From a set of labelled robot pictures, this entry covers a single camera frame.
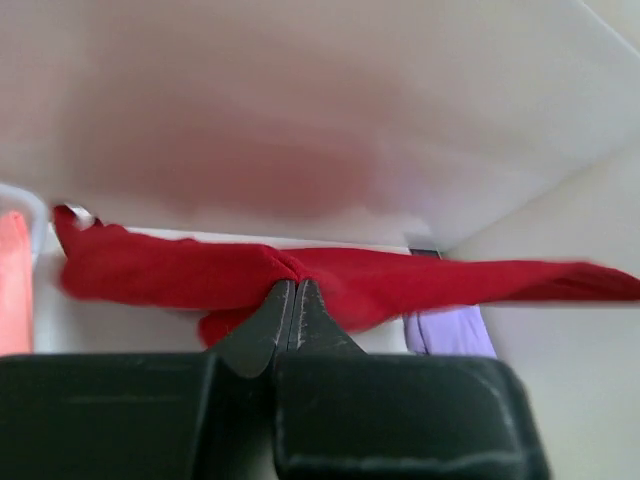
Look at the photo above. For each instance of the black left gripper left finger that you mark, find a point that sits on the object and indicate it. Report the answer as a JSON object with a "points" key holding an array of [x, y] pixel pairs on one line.
{"points": [[142, 415]]}

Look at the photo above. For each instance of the folded lilac t shirt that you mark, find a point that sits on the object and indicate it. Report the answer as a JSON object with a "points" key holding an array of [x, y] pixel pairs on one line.
{"points": [[459, 332]]}

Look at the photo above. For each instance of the blue label sticker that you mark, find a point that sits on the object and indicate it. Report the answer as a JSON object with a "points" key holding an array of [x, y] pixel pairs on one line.
{"points": [[422, 245]]}

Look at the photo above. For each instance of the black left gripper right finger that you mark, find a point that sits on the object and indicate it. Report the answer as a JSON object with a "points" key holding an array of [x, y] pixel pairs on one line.
{"points": [[342, 413]]}

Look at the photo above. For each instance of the pink t shirt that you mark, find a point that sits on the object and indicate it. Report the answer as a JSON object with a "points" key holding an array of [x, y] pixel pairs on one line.
{"points": [[16, 290]]}

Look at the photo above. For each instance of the dark red t shirt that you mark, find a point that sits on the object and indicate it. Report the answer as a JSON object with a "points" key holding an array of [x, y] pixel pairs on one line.
{"points": [[361, 288]]}

